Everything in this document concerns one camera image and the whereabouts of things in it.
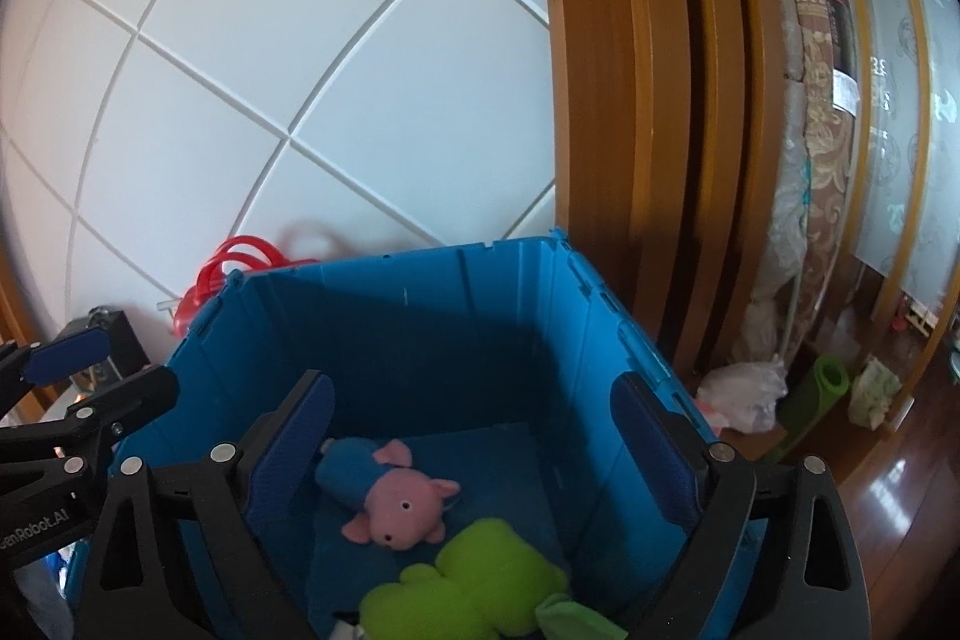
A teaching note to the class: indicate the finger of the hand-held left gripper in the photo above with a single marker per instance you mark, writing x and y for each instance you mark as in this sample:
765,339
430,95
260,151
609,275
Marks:
67,355
135,396

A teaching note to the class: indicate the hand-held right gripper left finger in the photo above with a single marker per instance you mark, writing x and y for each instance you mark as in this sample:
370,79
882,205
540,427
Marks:
296,445

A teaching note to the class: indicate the pink pig plush toy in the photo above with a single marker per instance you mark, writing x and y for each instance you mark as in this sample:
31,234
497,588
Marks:
397,505

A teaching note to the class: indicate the white plastic bag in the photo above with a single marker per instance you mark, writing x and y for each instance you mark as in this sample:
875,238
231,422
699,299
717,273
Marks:
742,389

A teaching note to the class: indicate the black box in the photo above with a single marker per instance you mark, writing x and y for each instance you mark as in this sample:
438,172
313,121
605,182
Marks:
124,332

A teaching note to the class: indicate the pale green plastic bag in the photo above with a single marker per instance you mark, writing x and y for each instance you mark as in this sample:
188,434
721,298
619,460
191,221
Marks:
874,392

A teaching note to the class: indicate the pale green cloth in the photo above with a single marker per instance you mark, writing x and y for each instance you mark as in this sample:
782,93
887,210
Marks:
577,621

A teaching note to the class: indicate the blue plastic storage bin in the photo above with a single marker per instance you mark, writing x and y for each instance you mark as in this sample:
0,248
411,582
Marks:
450,325

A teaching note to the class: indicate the frosted glass sliding door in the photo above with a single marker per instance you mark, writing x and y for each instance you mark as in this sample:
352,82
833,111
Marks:
892,123

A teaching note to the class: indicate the rolled patterned carpet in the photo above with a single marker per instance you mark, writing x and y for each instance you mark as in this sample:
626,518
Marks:
817,160

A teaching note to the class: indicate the green rolled yoga mat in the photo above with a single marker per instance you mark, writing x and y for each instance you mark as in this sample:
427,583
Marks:
821,385

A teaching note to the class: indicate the wooden door frame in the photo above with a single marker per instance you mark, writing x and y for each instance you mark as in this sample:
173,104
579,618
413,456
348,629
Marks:
637,85

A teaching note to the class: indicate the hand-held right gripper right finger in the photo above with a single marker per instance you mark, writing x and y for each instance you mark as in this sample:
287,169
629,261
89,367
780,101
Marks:
652,452

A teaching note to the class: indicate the green plush toy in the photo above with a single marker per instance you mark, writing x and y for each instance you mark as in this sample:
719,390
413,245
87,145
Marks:
480,572

